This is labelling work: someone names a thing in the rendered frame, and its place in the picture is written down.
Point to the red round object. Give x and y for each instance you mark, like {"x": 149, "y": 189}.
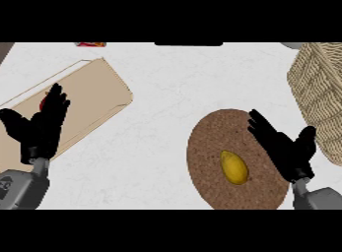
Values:
{"x": 41, "y": 103}

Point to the grey round object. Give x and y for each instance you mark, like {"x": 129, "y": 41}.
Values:
{"x": 292, "y": 45}

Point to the beige wicker basket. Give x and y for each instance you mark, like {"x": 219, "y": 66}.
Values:
{"x": 326, "y": 98}

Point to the red and yellow object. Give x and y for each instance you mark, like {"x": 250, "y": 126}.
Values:
{"x": 89, "y": 44}

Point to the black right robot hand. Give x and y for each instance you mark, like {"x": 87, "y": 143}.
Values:
{"x": 284, "y": 147}

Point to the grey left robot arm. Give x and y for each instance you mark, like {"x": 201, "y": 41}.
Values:
{"x": 16, "y": 190}

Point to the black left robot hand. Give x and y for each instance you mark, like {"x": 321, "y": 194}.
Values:
{"x": 40, "y": 128}

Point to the beige tray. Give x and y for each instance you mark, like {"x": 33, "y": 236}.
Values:
{"x": 93, "y": 88}

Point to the round brown cork placemat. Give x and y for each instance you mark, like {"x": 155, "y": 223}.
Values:
{"x": 226, "y": 144}

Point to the yellow lemon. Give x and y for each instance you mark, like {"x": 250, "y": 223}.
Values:
{"x": 234, "y": 167}

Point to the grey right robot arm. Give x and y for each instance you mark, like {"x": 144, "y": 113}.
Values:
{"x": 315, "y": 196}

